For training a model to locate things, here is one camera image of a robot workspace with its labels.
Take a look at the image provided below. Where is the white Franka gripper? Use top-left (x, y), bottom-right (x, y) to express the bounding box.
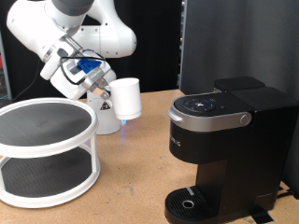
top-left (50, 58), bottom-right (117, 101)

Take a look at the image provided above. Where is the white mug green-taped handle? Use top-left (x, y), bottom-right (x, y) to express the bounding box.
top-left (107, 77), bottom-right (143, 121)

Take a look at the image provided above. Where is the silver Keurig lid handle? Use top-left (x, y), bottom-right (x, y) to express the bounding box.
top-left (166, 109), bottom-right (252, 133)

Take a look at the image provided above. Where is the black Keurig coffee machine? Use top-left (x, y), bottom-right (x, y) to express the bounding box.
top-left (164, 76), bottom-right (299, 224)

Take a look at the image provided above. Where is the black Keurig drip tray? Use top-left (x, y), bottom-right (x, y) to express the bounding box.
top-left (164, 186), bottom-right (219, 224)

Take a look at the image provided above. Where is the black backdrop curtain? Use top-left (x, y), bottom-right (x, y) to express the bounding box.
top-left (0, 0), bottom-right (183, 104)

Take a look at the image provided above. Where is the white two-tier turntable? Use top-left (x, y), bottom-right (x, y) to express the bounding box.
top-left (0, 97), bottom-right (102, 209)

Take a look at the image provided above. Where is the grey shelf edge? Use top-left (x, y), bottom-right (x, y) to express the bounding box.
top-left (0, 31), bottom-right (13, 105)

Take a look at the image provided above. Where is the grey backdrop curtain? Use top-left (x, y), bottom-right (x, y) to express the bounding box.
top-left (179, 0), bottom-right (299, 200)

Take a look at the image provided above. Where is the blue-mounted wrist camera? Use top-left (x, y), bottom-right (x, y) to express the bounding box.
top-left (76, 57), bottom-right (104, 75)

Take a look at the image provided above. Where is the thin black camera cable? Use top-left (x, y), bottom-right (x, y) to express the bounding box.
top-left (1, 49), bottom-right (107, 108)

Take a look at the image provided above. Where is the metal curtain frame post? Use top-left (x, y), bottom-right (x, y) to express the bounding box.
top-left (178, 0), bottom-right (188, 91)

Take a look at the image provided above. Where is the black Keurig power cable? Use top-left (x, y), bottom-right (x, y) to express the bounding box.
top-left (275, 186), bottom-right (296, 201)

